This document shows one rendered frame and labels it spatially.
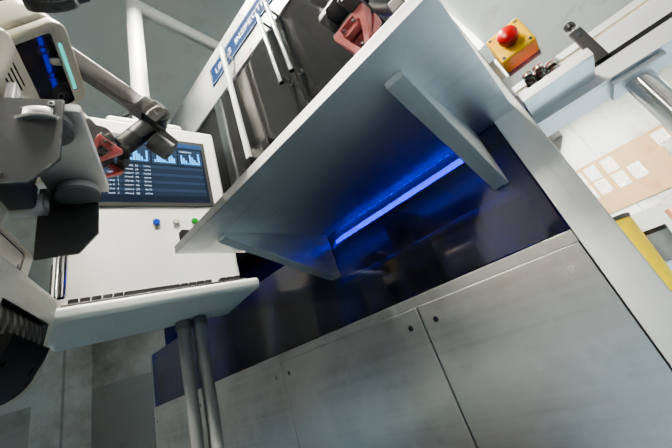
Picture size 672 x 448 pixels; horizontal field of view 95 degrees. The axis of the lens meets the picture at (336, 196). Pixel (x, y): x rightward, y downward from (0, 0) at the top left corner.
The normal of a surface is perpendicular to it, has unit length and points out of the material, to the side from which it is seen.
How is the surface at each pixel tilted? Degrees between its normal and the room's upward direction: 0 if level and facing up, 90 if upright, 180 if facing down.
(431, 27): 180
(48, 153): 90
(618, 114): 90
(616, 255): 90
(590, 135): 90
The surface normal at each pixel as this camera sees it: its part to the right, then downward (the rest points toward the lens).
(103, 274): 0.55, -0.53
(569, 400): -0.66, -0.12
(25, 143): 0.37, -0.52
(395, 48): 0.33, 0.85
